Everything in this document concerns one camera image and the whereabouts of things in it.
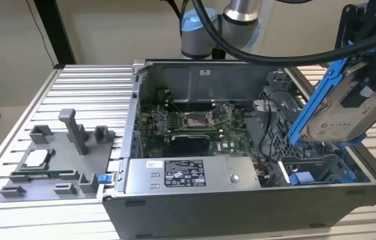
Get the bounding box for silver power supply unit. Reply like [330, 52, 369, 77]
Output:
[124, 154, 263, 196]

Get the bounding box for blue plastic case latch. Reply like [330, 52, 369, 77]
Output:
[96, 174, 114, 185]

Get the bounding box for metal socket cover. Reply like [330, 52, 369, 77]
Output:
[207, 106, 236, 126]

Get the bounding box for gray parts rack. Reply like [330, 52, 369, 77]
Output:
[0, 108, 118, 202]

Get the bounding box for CPU socket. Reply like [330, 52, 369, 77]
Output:
[180, 111, 216, 129]

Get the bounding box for thin black wire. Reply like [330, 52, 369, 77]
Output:
[259, 99, 282, 161]

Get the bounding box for hard disk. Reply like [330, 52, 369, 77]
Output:
[287, 48, 376, 149]

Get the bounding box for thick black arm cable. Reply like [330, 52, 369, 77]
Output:
[191, 0, 376, 68]

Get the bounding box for silver CPU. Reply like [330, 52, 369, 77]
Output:
[24, 149, 51, 168]

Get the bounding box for gray perforated drive cage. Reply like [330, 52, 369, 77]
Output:
[244, 84, 312, 161]

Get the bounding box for empty blue disk carrier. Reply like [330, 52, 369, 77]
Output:
[290, 171, 316, 186]

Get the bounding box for black upright post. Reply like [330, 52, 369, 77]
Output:
[30, 0, 78, 66]

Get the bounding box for finned metal chipset heatsink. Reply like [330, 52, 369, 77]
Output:
[170, 133, 211, 154]

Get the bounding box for disk bay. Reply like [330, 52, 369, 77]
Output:
[274, 151, 376, 187]

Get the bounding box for green RAM stick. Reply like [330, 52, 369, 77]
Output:
[14, 169, 76, 180]

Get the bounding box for green Dell motherboard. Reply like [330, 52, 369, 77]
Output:
[139, 99, 254, 159]

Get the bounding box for black RAM slots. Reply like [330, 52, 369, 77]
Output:
[171, 126, 219, 135]

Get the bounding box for open black PC case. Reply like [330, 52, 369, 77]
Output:
[103, 58, 376, 239]

